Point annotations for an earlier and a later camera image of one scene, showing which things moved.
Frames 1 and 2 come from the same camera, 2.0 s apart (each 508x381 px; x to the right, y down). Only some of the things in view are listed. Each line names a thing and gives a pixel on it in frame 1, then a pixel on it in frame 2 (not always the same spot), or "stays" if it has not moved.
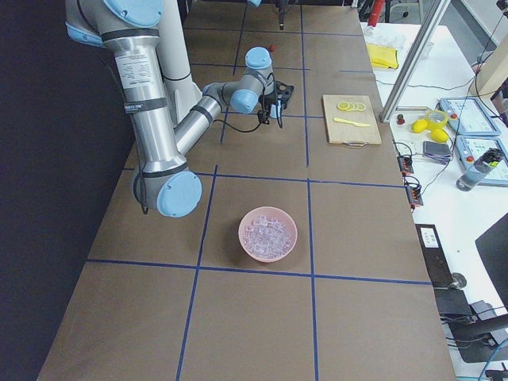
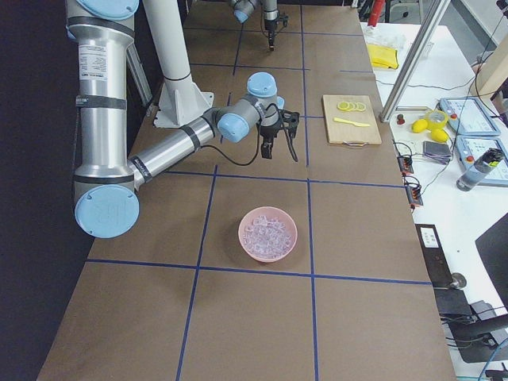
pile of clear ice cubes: [267, 237] stays
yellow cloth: [382, 56] stays
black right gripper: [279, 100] -> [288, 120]
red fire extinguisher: [375, 11] stays
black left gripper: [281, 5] -> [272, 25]
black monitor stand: [480, 331] stays
